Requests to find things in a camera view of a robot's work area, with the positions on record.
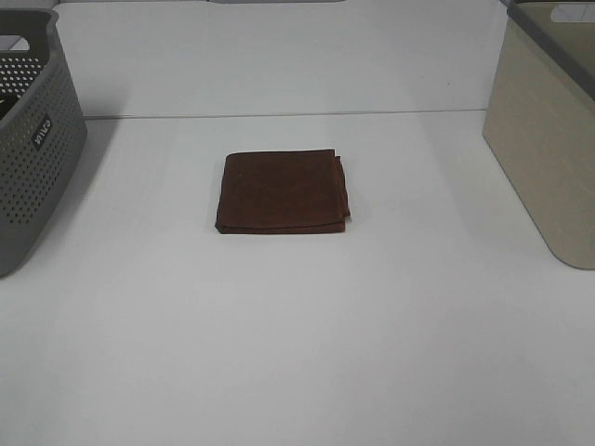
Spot brown towel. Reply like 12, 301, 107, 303
215, 149, 350, 235

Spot beige plastic storage bin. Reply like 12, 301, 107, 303
483, 1, 594, 269

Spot grey perforated plastic basket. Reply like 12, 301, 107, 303
1, 8, 87, 276

